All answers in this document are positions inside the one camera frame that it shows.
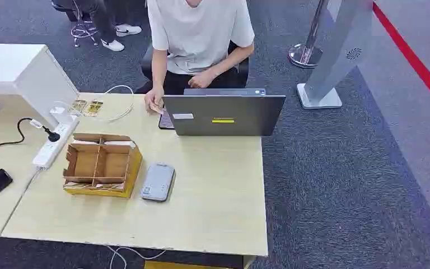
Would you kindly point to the yellow box under desk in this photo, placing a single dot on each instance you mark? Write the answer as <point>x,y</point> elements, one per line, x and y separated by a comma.
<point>185,265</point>

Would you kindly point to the grey kiosk stand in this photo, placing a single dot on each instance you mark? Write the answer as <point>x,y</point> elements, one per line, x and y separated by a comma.
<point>333,55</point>

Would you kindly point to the grey card reader device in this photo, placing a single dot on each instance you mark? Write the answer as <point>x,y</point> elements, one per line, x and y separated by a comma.
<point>158,182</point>

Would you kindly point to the red floor tape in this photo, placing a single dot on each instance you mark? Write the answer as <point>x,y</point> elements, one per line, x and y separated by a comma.
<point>415,63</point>

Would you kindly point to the grey laptop with blue corner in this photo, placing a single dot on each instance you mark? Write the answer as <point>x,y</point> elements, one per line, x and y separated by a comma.
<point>224,91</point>

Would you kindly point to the person's left hand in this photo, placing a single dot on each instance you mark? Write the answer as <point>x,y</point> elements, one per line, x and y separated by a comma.
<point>201,80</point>

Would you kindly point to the person's right hand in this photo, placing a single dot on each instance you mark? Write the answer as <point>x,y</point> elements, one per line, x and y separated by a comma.
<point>152,97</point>

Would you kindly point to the background person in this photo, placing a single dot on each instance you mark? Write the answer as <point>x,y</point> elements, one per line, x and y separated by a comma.
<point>102,22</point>

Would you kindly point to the chrome stool base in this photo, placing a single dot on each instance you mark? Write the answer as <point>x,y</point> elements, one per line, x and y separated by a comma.
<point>83,31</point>

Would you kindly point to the chrome stanchion post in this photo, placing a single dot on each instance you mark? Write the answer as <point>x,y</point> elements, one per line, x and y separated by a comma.
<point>306,54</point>

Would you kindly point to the white plug adapter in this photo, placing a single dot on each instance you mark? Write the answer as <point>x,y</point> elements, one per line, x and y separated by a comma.
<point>57,110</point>

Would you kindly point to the small pale card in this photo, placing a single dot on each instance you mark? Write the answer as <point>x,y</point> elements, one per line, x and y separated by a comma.
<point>157,108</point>

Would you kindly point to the grey open laptop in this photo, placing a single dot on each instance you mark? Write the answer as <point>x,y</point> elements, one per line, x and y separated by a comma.
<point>222,116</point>

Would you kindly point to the seated person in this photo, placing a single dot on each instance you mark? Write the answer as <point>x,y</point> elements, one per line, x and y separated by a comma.
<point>196,33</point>

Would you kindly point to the white power strip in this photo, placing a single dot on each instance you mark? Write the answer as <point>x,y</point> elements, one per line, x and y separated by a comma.
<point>55,143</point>

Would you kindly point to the white cabinet box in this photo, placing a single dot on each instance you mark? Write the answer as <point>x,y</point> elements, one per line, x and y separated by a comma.
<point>22,74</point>

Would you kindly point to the wooden card box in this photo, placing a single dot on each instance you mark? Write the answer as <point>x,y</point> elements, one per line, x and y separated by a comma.
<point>102,165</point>

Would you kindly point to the clear packet of cards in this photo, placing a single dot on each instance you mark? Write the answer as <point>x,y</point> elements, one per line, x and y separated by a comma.
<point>93,108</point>
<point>77,107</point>

